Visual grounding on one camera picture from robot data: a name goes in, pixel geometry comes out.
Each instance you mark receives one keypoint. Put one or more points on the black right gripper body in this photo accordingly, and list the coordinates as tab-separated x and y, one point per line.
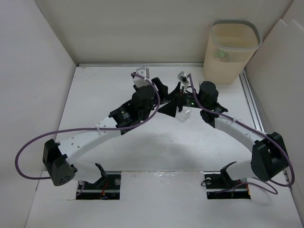
186	99

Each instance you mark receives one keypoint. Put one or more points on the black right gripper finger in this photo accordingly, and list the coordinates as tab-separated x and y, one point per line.
175	91
169	108

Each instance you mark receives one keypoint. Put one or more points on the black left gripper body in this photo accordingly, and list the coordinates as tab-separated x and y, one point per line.
145	116

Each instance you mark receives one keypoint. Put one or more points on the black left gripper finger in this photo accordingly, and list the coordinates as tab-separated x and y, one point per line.
164	100
162	89

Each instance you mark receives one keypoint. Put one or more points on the green white label bottle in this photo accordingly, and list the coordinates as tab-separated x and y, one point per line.
183	115

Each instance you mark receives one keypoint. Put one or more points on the green plastic soda bottle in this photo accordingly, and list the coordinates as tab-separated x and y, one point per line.
220	55

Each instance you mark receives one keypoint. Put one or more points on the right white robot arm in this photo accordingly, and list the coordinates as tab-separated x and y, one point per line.
268	152

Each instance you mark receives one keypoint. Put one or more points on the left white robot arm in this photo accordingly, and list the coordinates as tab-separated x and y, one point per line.
60	158

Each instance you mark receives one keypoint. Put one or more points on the cream plastic waste bin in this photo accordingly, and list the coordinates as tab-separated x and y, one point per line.
240	38

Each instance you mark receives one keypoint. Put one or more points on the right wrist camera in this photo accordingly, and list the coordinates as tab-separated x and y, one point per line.
184	78

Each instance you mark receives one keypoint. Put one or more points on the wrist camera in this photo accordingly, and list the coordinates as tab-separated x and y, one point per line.
184	78
140	77

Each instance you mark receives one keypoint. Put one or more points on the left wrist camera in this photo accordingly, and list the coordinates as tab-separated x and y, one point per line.
140	77

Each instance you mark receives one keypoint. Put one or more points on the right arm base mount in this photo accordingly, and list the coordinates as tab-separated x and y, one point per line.
220	186

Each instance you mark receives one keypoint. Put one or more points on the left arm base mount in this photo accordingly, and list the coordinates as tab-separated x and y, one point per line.
106	187

